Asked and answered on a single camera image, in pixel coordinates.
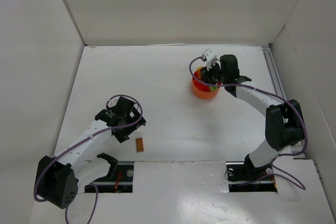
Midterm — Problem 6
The light green lego brick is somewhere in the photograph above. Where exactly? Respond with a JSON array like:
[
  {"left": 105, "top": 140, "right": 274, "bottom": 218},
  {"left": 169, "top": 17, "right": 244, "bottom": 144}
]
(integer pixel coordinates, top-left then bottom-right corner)
[{"left": 209, "top": 87, "right": 218, "bottom": 92}]

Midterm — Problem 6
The yellow lego brick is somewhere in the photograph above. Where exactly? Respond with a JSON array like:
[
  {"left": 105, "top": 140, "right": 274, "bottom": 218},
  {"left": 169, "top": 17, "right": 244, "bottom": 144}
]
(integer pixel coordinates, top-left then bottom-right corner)
[{"left": 196, "top": 67, "right": 203, "bottom": 79}]

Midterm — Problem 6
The brown lego brick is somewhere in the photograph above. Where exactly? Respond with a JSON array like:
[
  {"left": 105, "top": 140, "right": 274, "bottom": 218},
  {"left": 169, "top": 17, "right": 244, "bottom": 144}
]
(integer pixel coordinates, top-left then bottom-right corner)
[{"left": 135, "top": 137, "right": 144, "bottom": 153}]

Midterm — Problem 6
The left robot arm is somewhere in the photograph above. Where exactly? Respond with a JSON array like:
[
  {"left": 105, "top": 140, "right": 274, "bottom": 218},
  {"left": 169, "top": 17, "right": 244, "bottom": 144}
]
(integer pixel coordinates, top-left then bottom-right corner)
[{"left": 34, "top": 95, "right": 146, "bottom": 209}]

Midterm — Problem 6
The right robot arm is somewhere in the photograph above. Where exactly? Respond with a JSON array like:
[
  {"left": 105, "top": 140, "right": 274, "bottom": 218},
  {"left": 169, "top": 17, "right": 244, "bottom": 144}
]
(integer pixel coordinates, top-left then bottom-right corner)
[{"left": 200, "top": 51, "right": 307, "bottom": 181}]

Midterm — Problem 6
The orange round divided container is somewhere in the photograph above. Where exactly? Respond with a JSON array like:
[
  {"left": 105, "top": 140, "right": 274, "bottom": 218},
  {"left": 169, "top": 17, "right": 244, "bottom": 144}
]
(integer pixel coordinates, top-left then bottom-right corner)
[{"left": 191, "top": 71, "right": 219, "bottom": 100}]

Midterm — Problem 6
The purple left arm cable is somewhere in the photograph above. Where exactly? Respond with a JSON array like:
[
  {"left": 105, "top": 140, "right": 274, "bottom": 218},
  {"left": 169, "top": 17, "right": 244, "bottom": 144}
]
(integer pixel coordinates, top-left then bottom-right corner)
[{"left": 33, "top": 94, "right": 144, "bottom": 224}]

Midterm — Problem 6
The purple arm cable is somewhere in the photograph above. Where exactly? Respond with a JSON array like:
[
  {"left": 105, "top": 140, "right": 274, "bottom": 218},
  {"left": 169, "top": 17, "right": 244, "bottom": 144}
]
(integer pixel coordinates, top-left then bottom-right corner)
[
  {"left": 188, "top": 55, "right": 307, "bottom": 191},
  {"left": 33, "top": 94, "right": 144, "bottom": 224}
]

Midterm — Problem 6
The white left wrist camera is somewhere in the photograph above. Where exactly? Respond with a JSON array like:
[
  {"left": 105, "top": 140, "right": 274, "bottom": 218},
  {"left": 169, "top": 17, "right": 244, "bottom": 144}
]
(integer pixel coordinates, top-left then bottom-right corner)
[{"left": 202, "top": 49, "right": 217, "bottom": 71}]

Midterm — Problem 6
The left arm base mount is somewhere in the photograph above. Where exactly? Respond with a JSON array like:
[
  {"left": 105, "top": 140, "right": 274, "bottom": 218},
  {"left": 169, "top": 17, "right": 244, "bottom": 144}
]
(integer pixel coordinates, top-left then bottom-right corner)
[{"left": 92, "top": 153, "right": 134, "bottom": 194}]

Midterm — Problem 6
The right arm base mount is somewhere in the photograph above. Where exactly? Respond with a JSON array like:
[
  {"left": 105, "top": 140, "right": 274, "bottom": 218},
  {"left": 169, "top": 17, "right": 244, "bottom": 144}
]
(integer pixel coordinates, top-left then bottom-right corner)
[{"left": 224, "top": 162, "right": 277, "bottom": 193}]

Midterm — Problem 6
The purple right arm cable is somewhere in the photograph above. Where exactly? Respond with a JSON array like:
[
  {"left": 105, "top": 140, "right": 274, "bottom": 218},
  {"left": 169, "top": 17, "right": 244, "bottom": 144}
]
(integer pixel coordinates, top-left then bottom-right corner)
[{"left": 188, "top": 55, "right": 307, "bottom": 191}]

